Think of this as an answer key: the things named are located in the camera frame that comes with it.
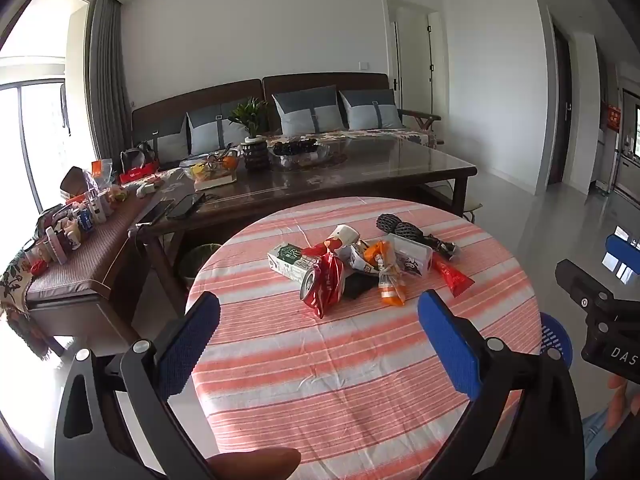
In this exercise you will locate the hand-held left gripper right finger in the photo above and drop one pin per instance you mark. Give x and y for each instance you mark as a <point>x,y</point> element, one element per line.
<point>450,340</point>

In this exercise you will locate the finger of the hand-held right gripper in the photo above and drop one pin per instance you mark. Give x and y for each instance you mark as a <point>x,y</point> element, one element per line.
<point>580,282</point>
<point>622,251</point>

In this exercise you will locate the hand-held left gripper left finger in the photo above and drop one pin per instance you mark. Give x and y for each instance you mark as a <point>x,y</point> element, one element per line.
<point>190,345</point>

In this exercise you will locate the blue plastic basket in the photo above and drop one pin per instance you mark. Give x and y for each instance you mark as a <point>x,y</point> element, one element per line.
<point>556,340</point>

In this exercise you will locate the red sachet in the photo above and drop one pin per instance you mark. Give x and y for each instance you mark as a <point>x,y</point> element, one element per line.
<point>452,276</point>

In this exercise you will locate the orange snack wrapper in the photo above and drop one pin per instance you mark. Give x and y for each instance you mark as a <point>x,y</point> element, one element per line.
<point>389,280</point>

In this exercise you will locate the black wrapper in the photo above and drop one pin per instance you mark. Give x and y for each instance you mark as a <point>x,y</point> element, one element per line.
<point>442,247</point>

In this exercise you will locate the white plastic box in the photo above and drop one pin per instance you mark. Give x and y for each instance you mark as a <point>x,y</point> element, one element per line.
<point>412,255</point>

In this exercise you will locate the black packet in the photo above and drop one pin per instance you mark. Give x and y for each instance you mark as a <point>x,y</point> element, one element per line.
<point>357,286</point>

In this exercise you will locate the patterned paper wrapper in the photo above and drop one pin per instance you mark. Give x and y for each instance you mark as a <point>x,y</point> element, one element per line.
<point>360,260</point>

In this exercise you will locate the black mesh scrubber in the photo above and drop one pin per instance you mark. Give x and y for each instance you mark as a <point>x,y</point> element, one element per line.
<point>395,224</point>

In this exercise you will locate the green white milk carton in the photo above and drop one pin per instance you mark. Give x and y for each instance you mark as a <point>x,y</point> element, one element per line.
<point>289,260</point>

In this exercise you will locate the crushed red soda can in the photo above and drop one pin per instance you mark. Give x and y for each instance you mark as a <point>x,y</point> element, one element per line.
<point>334,280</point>

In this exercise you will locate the red drink can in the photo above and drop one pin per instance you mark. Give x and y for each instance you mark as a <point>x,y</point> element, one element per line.
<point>311,291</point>

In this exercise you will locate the white paper cup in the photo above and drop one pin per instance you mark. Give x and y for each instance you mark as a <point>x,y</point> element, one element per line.
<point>345,235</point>

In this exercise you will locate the person's right forearm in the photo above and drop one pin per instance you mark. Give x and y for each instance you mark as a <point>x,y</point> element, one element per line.
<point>620,455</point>

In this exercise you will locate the person's right hand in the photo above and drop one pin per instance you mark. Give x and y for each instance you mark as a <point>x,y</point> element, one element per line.
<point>619,400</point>

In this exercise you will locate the person's left hand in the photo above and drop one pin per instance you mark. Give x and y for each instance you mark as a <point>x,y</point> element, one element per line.
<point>255,464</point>

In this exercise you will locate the green mesh waste bin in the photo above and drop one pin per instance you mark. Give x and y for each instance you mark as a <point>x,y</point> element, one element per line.
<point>197,265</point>

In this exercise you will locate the person's blue jeans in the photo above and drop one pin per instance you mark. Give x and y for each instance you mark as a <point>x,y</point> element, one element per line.
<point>592,435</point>

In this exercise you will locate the pink striped tablecloth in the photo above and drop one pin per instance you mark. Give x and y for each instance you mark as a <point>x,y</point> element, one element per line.
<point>350,370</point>

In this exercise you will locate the glass sliding door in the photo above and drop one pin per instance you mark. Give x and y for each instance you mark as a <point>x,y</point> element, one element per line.
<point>629,145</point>

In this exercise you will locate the wooden side bench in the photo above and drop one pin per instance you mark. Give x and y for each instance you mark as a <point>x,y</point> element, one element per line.
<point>90,280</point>

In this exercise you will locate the dark tablet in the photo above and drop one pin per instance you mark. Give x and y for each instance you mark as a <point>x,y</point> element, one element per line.
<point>155,211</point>

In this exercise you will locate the black smartphone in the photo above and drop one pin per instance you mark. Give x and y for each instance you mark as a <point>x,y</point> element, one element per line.
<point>186,205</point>

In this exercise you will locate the dark door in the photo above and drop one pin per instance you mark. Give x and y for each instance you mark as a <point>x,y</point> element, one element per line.
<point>561,110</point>

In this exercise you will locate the cluster of small bottles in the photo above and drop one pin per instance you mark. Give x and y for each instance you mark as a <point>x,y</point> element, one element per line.
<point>70,232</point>

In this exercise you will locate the red box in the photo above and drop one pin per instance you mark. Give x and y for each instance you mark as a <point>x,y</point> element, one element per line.
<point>137,175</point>

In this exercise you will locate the glass bowl with fruit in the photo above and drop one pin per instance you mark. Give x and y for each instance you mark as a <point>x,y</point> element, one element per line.
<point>210,167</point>

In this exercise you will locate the floral patterned cloth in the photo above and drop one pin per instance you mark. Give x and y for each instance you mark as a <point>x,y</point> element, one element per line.
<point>15,305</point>

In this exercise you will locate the dark wooden coffee table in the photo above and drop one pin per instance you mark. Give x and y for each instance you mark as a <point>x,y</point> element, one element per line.
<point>380,167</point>

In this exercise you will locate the dark handbag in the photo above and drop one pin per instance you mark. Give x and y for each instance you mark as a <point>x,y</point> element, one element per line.
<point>135,156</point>

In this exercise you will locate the grey blue cushion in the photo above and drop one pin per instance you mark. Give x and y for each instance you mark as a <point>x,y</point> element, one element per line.
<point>370,110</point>
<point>172,145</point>
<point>210,132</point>
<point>307,110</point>

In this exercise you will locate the potted green plant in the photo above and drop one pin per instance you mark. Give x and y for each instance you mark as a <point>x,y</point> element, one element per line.
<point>254,135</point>

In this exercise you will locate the floral sofa throw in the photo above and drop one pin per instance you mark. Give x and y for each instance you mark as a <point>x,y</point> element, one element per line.
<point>360,135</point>

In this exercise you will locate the glass fruit tray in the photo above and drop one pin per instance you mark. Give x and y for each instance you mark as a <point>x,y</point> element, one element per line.
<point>305,152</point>

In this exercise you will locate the white door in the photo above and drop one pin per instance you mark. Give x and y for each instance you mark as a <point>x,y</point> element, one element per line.
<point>412,60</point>

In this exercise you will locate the grey curtain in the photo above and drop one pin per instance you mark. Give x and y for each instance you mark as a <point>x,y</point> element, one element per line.
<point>109,75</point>

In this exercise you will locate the dark wooden sofa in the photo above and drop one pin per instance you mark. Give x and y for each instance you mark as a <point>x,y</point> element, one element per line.
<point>320,82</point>

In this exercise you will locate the red wall poster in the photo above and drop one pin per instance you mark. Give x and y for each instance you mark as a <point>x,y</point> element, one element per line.
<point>614,115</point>

